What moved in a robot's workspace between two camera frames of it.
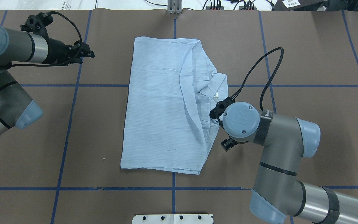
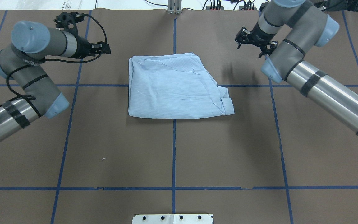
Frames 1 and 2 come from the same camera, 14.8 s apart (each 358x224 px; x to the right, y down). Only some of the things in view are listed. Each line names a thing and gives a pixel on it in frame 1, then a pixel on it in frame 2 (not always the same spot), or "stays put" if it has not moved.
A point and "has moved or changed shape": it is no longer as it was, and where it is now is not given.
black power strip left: x=214 y=7 stays put
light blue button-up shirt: x=173 y=87 has moved or changed shape
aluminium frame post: x=174 y=7 stays put
